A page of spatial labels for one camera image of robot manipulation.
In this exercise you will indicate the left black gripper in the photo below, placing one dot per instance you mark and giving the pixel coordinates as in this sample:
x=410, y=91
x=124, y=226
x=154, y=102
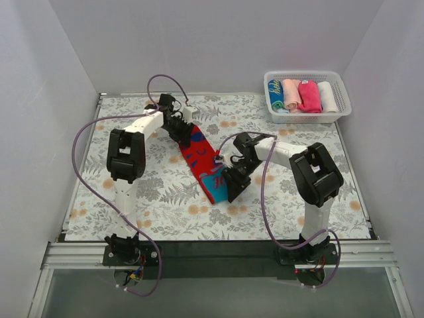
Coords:
x=182, y=131

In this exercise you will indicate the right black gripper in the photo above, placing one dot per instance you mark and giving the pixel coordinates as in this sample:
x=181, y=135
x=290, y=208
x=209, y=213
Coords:
x=236, y=179

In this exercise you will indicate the red blue towel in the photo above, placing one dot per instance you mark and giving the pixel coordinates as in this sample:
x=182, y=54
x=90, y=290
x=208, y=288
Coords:
x=200, y=157

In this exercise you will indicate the pink red towel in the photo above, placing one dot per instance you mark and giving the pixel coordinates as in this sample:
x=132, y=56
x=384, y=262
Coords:
x=310, y=97

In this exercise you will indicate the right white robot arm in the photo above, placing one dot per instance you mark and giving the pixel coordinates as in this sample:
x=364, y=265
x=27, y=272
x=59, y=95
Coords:
x=316, y=176

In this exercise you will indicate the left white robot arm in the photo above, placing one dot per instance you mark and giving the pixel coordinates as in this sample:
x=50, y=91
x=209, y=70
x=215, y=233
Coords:
x=126, y=163

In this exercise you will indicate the floral table mat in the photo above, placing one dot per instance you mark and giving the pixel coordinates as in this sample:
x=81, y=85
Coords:
x=171, y=205

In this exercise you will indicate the peach rolled towel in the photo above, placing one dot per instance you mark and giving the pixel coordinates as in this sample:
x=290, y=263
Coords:
x=291, y=94

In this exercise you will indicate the blue printed rolled towel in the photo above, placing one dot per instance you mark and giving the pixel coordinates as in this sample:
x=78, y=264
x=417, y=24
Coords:
x=276, y=95

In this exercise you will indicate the white rolled towel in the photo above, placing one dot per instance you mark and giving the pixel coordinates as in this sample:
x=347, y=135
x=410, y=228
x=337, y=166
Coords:
x=328, y=102

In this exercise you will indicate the white plastic basket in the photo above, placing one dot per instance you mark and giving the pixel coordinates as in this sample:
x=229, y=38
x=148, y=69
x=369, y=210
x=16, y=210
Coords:
x=338, y=88

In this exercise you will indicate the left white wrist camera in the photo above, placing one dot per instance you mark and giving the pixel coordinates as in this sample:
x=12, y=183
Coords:
x=189, y=111

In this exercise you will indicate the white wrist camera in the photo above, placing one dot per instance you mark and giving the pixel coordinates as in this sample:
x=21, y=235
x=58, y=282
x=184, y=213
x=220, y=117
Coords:
x=223, y=159
x=189, y=111

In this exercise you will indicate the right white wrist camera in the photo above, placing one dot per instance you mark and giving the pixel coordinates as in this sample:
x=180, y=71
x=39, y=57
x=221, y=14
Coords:
x=223, y=159

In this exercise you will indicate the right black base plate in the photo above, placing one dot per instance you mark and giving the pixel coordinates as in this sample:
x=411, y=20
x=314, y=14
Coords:
x=288, y=255

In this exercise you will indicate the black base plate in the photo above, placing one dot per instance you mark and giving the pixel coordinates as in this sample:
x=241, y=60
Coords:
x=133, y=255
x=288, y=255

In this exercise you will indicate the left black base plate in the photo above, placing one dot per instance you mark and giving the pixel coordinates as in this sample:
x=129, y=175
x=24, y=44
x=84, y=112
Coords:
x=133, y=255

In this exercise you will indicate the aluminium frame rail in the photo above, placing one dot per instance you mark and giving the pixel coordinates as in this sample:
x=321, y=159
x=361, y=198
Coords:
x=63, y=255

